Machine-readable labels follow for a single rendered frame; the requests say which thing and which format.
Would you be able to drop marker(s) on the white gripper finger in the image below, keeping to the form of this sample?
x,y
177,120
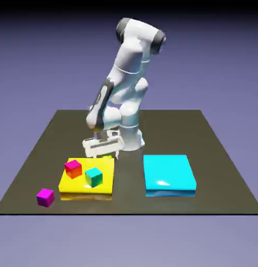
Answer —
x,y
95,156
117,154

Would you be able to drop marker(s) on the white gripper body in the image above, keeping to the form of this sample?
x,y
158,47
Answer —
x,y
103,147

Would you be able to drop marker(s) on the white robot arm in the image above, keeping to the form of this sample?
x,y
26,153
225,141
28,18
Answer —
x,y
128,62

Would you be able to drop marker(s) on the small teal cube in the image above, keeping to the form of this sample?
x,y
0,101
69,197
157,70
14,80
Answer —
x,y
94,177

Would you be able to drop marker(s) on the small red cube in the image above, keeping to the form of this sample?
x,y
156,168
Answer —
x,y
73,169

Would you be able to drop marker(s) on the small magenta cube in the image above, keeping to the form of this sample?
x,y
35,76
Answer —
x,y
45,197

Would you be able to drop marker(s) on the large yellow box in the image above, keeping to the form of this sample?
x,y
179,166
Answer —
x,y
103,187

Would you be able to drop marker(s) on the large cyan box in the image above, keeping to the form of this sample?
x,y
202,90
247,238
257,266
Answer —
x,y
168,173

